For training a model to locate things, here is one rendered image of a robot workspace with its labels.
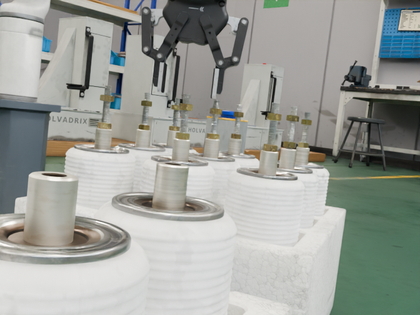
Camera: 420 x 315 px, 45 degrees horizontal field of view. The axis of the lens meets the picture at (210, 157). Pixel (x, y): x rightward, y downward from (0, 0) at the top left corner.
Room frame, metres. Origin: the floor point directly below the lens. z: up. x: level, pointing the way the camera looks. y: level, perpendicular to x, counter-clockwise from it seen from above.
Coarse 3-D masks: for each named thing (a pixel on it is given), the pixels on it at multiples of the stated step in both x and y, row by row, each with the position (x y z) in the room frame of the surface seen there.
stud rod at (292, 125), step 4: (292, 108) 0.73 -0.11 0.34; (296, 108) 0.74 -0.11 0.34; (292, 112) 0.73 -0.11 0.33; (296, 112) 0.74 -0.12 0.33; (292, 124) 0.73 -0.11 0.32; (288, 128) 0.74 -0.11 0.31; (292, 128) 0.73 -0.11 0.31; (288, 132) 0.74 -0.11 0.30; (292, 132) 0.73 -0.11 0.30; (288, 136) 0.74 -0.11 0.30; (292, 136) 0.74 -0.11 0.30; (288, 140) 0.74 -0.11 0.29; (292, 140) 0.74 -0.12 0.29; (288, 148) 0.73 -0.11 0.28
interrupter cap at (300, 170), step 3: (279, 168) 0.70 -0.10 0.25; (282, 168) 0.71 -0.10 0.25; (294, 168) 0.75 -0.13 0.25; (297, 168) 0.75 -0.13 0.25; (300, 168) 0.75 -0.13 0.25; (303, 168) 0.76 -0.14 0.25; (306, 168) 0.75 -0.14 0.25; (282, 171) 0.70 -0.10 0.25; (285, 171) 0.70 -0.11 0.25; (288, 171) 0.70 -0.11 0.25; (291, 171) 0.70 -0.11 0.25; (294, 171) 0.70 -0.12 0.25; (297, 171) 0.70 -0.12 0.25; (300, 171) 0.70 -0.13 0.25; (303, 171) 0.71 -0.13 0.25; (306, 171) 0.71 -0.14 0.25; (309, 171) 0.72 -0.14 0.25; (312, 171) 0.73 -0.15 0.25
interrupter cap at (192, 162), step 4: (152, 156) 0.66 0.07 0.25; (156, 156) 0.68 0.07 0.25; (160, 156) 0.68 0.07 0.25; (164, 156) 0.69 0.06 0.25; (168, 156) 0.70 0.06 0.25; (152, 160) 0.65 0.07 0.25; (156, 160) 0.64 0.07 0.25; (160, 160) 0.64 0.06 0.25; (164, 160) 0.63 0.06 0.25; (168, 160) 0.63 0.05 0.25; (188, 160) 0.68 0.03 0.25; (192, 160) 0.69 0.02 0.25; (196, 160) 0.69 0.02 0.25; (200, 160) 0.69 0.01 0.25; (188, 164) 0.63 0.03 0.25; (192, 164) 0.63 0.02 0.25; (196, 164) 0.64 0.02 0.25; (200, 164) 0.64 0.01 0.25; (204, 164) 0.65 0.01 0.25
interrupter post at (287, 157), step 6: (282, 150) 0.73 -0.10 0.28; (288, 150) 0.73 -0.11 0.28; (294, 150) 0.73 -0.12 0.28; (282, 156) 0.73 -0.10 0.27; (288, 156) 0.73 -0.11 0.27; (294, 156) 0.73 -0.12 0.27; (282, 162) 0.73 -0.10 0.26; (288, 162) 0.73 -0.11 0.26; (294, 162) 0.73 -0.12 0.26; (288, 168) 0.73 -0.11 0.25
